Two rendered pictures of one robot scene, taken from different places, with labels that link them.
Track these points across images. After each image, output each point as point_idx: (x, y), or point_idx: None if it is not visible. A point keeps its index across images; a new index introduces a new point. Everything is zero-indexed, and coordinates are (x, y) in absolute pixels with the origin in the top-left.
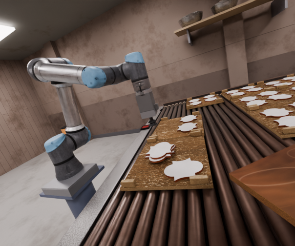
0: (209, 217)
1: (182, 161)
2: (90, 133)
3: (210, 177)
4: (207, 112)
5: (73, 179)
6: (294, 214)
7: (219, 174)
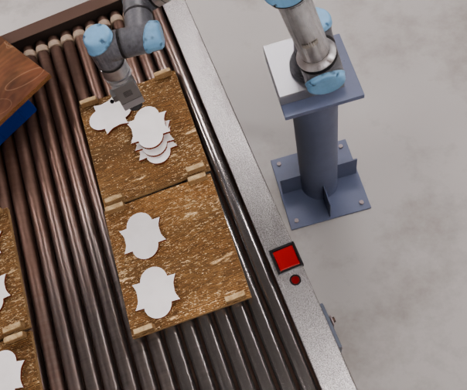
0: (81, 83)
1: (114, 124)
2: (307, 89)
3: (81, 114)
4: (121, 357)
5: (277, 59)
6: (24, 56)
7: (76, 128)
